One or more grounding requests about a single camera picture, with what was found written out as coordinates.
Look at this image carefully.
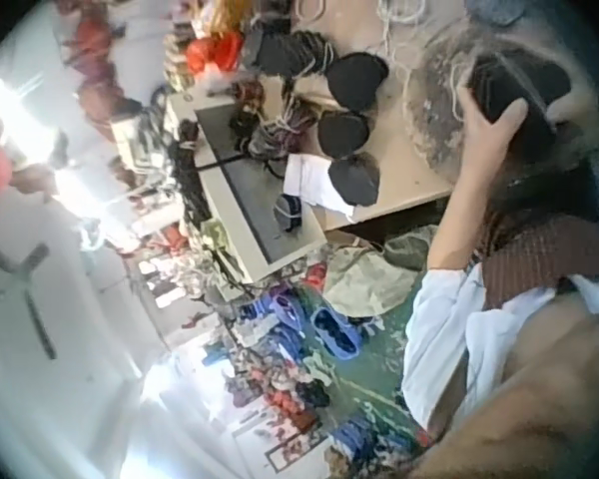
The black shoe piece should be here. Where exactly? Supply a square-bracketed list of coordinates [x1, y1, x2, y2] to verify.
[466, 51, 574, 147]

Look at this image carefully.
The heap of red cloth bundles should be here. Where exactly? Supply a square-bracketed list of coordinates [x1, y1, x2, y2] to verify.
[54, 9, 146, 146]

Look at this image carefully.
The stack of black round pieces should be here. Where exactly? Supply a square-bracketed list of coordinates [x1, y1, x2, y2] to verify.
[326, 151, 381, 209]
[316, 109, 371, 161]
[325, 52, 391, 114]

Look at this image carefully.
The person's left hand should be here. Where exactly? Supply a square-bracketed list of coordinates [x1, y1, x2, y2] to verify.
[455, 81, 530, 157]

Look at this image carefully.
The tangle of white cords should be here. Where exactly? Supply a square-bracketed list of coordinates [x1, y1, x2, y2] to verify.
[376, 0, 430, 109]

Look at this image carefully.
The blue slipper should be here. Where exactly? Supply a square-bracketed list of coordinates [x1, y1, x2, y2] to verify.
[309, 305, 364, 361]

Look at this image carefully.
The olive cloth heap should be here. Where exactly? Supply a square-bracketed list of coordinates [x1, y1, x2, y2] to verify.
[322, 224, 441, 321]

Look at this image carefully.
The blue denim piece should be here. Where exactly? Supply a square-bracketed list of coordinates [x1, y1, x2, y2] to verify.
[464, 0, 524, 27]

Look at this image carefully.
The small grey black piece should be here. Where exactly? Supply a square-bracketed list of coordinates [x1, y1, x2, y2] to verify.
[272, 192, 306, 237]

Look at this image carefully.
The orange plastic bag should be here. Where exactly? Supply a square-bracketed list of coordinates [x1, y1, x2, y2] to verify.
[185, 30, 245, 77]

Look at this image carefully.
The row of dark cut pieces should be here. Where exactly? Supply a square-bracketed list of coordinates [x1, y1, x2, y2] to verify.
[243, 28, 338, 80]

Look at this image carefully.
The heap of colourful shoe parts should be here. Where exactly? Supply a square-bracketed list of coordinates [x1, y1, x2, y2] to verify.
[179, 258, 410, 475]

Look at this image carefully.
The bundle of dark cords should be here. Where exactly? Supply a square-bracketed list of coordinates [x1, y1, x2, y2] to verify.
[227, 78, 311, 157]

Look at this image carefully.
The round grey work mat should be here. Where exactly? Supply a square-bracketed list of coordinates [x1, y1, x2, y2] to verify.
[407, 18, 599, 177]

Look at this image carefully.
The grey ceiling fan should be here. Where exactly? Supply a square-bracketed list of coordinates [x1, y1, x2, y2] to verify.
[0, 238, 60, 361]

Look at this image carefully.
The white folded cloth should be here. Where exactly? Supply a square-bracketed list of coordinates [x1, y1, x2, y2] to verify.
[282, 153, 361, 222]

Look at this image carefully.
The white grey-topped machine table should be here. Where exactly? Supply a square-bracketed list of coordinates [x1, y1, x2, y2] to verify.
[165, 91, 329, 286]

